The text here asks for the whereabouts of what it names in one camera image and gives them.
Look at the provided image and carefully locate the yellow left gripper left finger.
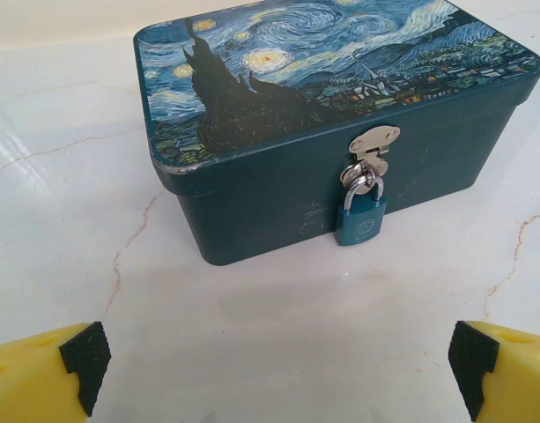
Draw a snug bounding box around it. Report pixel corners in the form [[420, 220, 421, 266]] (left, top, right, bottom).
[[0, 321, 113, 423]]

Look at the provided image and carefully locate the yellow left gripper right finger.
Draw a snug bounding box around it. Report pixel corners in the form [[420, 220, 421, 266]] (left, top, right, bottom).
[[447, 320, 540, 423]]

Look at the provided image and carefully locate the blue padlock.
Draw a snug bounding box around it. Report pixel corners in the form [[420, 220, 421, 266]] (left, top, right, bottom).
[[333, 174, 389, 248]]

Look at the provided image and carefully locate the starry night tin box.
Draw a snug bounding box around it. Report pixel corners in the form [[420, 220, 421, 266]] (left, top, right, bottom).
[[132, 0, 540, 269]]

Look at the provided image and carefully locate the silver box latch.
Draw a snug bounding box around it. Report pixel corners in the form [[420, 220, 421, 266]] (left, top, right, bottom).
[[347, 124, 402, 176]]

